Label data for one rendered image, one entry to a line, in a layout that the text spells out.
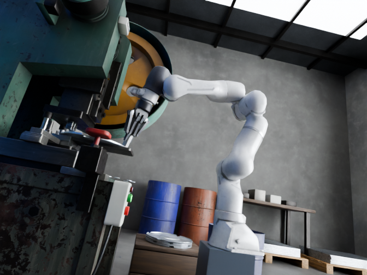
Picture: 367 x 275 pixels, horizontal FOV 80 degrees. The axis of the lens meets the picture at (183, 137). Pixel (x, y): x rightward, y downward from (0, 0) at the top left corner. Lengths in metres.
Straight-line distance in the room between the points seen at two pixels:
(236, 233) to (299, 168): 4.46
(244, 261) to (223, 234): 0.12
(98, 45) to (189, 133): 3.69
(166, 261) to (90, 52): 1.07
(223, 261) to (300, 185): 4.45
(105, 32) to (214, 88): 0.53
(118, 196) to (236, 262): 0.50
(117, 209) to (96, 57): 0.61
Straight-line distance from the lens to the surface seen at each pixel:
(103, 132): 0.69
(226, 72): 5.39
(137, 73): 1.61
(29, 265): 0.84
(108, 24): 1.10
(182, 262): 1.34
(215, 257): 0.93
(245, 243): 0.99
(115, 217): 0.74
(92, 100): 1.06
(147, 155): 4.38
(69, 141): 1.02
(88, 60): 1.01
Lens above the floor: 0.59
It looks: 17 degrees up
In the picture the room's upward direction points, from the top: 10 degrees clockwise
